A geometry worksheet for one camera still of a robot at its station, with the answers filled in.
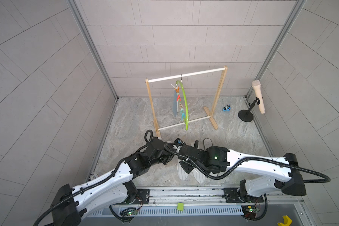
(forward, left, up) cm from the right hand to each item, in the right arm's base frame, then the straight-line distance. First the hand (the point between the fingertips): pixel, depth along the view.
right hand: (181, 162), depth 68 cm
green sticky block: (-16, +2, -14) cm, 21 cm away
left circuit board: (-18, +24, -11) cm, 32 cm away
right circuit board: (-20, -32, -16) cm, 41 cm away
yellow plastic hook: (-25, -47, -14) cm, 55 cm away
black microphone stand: (+35, -51, -13) cm, 64 cm away
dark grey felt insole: (+16, -18, -15) cm, 29 cm away
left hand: (+6, -1, +1) cm, 7 cm away
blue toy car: (+44, -39, -13) cm, 60 cm away
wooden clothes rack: (+39, -25, -12) cm, 47 cm away
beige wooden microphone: (+40, -50, +12) cm, 65 cm away
